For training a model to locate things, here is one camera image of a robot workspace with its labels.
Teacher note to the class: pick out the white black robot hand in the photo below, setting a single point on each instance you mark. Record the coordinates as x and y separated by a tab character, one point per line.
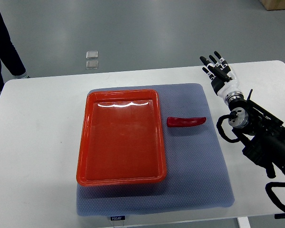
224	80

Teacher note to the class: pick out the red pepper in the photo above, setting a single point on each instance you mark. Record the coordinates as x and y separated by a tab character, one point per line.
185	122

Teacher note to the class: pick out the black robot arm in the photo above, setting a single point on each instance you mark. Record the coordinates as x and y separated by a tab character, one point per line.
261	133

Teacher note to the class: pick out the red plastic tray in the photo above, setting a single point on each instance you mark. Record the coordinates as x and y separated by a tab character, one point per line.
122	139

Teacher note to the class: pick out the cardboard box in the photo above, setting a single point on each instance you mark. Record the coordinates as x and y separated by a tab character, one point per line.
273	4

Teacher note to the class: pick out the blue textured mat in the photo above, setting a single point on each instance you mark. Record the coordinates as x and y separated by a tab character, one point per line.
197	176

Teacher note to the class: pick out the lower metal floor plate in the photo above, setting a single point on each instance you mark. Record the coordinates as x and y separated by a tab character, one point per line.
92	64

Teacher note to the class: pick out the metal floor plate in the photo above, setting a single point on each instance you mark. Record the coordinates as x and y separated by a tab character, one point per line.
92	64
92	54

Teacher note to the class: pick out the upper metal floor plate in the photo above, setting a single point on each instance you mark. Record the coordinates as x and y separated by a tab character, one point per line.
92	54

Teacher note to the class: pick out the white table leg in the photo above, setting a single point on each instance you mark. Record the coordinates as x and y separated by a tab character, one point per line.
243	222

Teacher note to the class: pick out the black table label right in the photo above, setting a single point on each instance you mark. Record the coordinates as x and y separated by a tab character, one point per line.
279	216

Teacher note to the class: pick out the black table label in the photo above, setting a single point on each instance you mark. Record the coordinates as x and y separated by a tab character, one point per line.
117	218
279	216

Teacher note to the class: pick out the black table label left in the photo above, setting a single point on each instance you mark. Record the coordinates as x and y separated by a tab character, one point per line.
117	218

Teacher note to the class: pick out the person in dark trousers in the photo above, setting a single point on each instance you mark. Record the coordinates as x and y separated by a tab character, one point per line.
9	56

